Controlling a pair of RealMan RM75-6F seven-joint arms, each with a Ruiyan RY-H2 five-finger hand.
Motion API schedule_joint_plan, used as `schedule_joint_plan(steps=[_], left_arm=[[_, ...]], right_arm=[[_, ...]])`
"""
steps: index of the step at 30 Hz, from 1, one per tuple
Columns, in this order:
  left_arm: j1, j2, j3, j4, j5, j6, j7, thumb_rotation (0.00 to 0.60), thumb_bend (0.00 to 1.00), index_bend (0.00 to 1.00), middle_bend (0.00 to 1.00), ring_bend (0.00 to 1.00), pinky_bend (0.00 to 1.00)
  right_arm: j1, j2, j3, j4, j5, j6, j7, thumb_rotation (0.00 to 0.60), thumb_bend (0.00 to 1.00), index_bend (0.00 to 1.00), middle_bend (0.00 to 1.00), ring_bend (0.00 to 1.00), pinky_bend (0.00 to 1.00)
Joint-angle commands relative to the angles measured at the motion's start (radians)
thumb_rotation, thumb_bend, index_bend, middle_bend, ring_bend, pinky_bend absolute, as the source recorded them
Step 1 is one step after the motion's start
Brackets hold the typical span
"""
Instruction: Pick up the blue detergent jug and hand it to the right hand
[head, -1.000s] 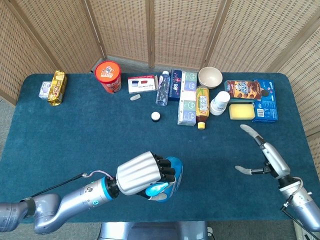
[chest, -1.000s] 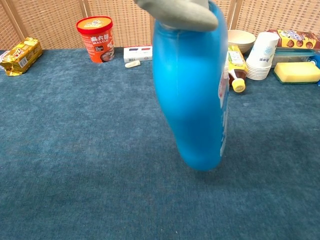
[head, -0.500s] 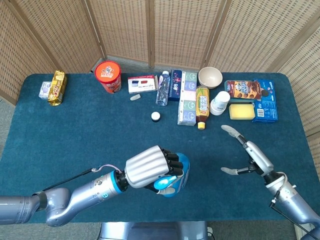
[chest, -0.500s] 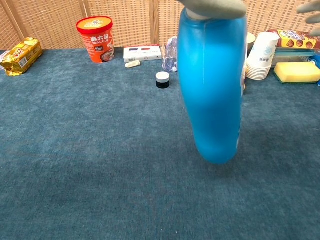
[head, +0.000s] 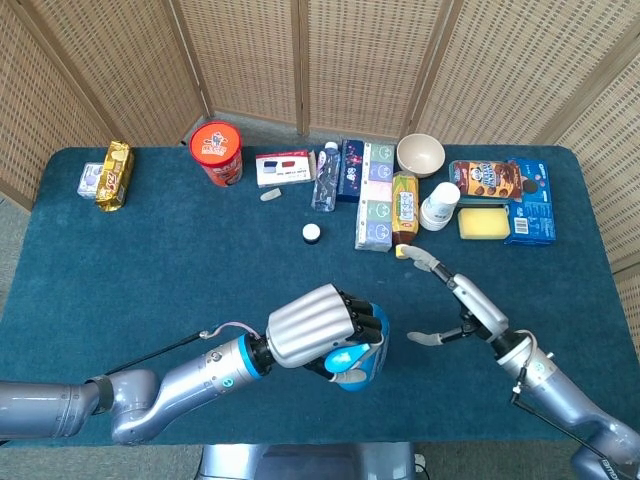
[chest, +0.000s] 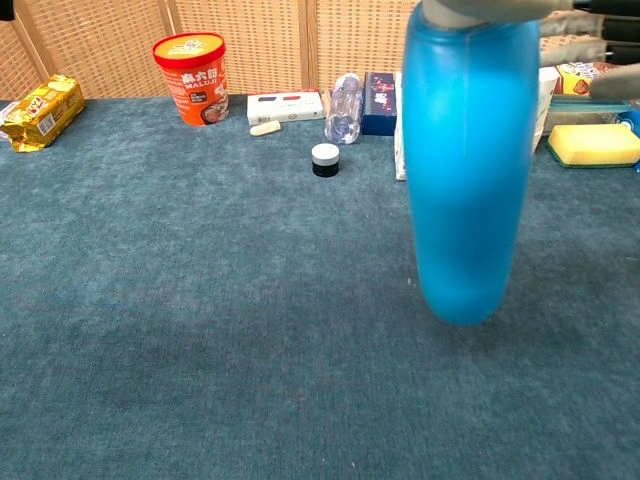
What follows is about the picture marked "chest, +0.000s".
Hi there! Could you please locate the clear container with teal lid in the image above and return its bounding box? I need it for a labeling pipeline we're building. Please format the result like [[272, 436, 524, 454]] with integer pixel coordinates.
[[543, 94, 633, 133]]

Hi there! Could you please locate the gold foil biscuit packet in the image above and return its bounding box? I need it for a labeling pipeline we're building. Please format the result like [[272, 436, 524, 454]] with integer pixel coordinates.
[[0, 74, 87, 153]]

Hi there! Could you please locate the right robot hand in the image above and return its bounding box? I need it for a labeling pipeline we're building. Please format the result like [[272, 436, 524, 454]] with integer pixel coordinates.
[[421, 0, 640, 99]]

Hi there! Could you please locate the blue detergent pump bottle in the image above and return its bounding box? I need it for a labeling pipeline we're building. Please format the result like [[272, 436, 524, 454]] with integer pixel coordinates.
[[401, 4, 543, 328]]

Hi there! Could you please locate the clear plastic water bottle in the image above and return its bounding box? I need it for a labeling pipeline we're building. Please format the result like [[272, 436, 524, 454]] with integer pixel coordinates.
[[324, 72, 365, 146]]

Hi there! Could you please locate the chocolate cookie box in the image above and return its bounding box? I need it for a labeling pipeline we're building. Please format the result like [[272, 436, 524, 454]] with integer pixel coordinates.
[[553, 61, 610, 97]]

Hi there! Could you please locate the teal table cloth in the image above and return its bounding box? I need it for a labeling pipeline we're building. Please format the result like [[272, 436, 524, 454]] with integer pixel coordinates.
[[0, 94, 640, 480]]

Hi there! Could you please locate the yellow sponge with green base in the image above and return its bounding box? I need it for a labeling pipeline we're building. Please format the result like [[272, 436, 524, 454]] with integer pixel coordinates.
[[545, 122, 640, 170]]

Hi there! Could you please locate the stack of white paper cups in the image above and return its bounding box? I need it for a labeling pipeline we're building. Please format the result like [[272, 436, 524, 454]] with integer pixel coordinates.
[[531, 66, 561, 153]]

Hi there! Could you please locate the black jar with white lid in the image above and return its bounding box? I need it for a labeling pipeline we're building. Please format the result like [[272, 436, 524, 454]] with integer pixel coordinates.
[[311, 142, 342, 178]]

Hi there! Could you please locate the white flat box red blue print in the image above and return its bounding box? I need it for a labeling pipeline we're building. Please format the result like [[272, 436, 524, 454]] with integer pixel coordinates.
[[246, 89, 327, 127]]

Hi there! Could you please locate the dark blue carton box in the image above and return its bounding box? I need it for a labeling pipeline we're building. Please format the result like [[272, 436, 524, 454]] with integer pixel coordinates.
[[360, 71, 398, 137]]

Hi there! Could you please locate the blue packet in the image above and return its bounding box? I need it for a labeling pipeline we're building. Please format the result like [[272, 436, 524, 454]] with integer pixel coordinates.
[[617, 108, 640, 174]]

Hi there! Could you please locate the woven rattan folding screen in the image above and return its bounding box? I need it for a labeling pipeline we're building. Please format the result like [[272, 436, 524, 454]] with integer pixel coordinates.
[[0, 0, 640, 101]]

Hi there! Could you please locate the red instant noodle cup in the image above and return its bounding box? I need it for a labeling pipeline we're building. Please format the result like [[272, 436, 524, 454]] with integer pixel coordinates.
[[151, 31, 231, 127]]

